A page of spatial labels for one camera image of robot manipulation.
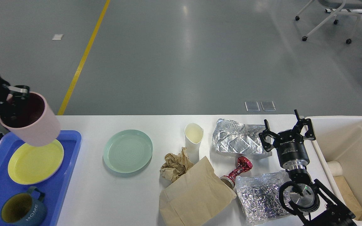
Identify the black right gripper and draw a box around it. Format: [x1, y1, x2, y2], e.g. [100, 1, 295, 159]
[259, 109, 316, 170]

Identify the pink mug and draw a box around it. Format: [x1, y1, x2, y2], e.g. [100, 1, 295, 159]
[0, 91, 61, 147]

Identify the mint green plate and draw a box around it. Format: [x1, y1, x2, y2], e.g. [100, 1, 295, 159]
[102, 130, 153, 174]

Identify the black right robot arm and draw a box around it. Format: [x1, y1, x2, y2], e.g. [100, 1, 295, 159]
[258, 110, 356, 226]

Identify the crushed red can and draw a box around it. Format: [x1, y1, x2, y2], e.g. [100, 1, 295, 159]
[220, 156, 253, 189]

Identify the white cup in bin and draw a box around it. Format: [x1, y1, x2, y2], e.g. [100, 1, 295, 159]
[326, 161, 343, 177]

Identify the aluminium foil tray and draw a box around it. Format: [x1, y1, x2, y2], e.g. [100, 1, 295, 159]
[212, 118, 272, 160]

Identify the crumpled aluminium foil sheet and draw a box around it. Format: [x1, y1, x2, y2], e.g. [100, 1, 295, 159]
[235, 170, 291, 226]

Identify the white plastic bin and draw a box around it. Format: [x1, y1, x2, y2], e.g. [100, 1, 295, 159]
[310, 116, 362, 226]

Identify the yellow plate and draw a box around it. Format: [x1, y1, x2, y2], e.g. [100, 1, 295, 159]
[8, 140, 64, 185]

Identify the blue plastic tray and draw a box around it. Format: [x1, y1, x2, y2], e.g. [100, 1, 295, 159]
[0, 130, 82, 226]

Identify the white paper cup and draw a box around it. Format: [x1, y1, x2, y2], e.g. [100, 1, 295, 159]
[184, 123, 204, 164]

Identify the brown paper bag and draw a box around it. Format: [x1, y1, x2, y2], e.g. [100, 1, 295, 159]
[159, 157, 237, 226]

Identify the blue mug yellow inside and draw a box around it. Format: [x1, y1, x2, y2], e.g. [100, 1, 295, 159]
[0, 186, 47, 226]

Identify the crumpled brown paper ball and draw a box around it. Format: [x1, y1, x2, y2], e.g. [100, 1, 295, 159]
[160, 147, 194, 183]

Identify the white table foot bar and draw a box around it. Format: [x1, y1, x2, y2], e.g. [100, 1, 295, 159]
[325, 8, 362, 14]

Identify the white office chair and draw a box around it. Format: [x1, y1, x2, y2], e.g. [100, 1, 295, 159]
[301, 0, 362, 44]

